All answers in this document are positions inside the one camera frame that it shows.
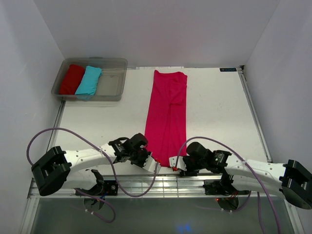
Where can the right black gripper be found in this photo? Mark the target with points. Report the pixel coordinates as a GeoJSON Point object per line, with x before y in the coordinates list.
{"type": "Point", "coordinates": [189, 172]}

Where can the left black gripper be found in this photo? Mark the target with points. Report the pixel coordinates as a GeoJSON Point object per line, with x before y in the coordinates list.
{"type": "Point", "coordinates": [146, 153]}

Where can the pink t shirt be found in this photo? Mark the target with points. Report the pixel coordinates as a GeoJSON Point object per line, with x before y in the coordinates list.
{"type": "Point", "coordinates": [166, 119]}

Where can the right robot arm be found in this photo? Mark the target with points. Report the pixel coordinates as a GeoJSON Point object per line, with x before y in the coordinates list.
{"type": "Point", "coordinates": [290, 181]}

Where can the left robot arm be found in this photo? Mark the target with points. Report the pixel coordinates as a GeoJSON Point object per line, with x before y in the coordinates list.
{"type": "Point", "coordinates": [60, 169]}

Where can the cyan rolled t shirt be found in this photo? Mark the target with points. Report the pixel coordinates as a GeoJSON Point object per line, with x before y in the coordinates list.
{"type": "Point", "coordinates": [89, 82]}

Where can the clear plastic bin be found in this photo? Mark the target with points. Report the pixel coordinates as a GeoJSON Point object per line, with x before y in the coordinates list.
{"type": "Point", "coordinates": [110, 85]}

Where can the red rolled t shirt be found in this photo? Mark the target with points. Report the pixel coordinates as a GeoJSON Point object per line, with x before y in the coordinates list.
{"type": "Point", "coordinates": [72, 80]}

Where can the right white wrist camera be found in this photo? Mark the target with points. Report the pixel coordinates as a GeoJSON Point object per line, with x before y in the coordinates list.
{"type": "Point", "coordinates": [177, 163]}

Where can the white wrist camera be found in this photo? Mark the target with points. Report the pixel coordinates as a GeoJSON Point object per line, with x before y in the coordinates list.
{"type": "Point", "coordinates": [177, 163]}
{"type": "Point", "coordinates": [151, 165]}

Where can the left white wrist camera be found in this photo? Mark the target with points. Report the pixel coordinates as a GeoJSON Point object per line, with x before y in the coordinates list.
{"type": "Point", "coordinates": [151, 165]}

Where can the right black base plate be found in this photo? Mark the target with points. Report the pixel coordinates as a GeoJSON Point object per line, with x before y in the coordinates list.
{"type": "Point", "coordinates": [219, 187]}

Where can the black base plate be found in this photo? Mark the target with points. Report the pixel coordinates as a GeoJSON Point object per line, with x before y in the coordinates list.
{"type": "Point", "coordinates": [219, 187]}
{"type": "Point", "coordinates": [107, 187]}

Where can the aluminium frame rail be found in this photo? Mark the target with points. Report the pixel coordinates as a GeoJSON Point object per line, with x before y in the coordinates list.
{"type": "Point", "coordinates": [163, 187]}

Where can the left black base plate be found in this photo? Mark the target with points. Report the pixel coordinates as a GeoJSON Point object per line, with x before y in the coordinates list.
{"type": "Point", "coordinates": [107, 187]}

